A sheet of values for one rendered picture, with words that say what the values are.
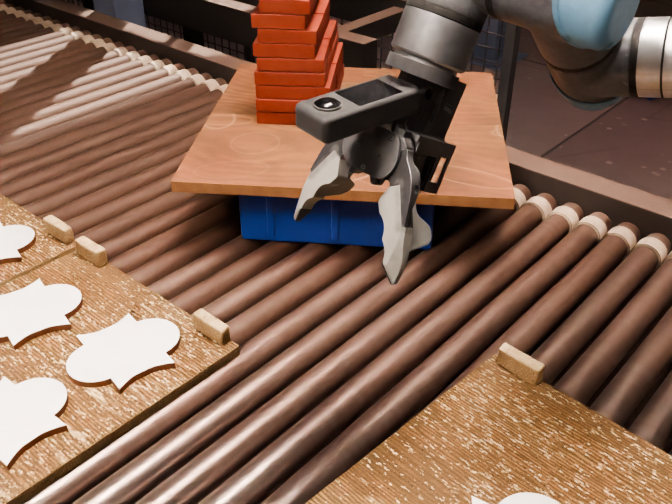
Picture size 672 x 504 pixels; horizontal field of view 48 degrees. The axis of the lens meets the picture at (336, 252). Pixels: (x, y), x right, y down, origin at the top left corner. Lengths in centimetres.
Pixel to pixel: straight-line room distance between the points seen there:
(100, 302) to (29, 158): 56
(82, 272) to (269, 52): 45
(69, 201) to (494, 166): 73
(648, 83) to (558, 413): 38
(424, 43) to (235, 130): 63
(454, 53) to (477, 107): 67
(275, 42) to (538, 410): 70
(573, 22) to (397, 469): 47
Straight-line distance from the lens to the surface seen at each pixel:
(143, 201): 137
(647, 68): 77
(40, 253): 122
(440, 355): 99
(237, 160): 118
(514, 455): 86
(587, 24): 66
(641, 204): 133
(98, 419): 92
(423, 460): 84
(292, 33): 124
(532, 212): 132
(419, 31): 71
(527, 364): 93
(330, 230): 117
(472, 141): 125
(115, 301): 109
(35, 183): 149
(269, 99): 128
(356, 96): 69
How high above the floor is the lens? 157
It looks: 34 degrees down
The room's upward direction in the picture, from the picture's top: straight up
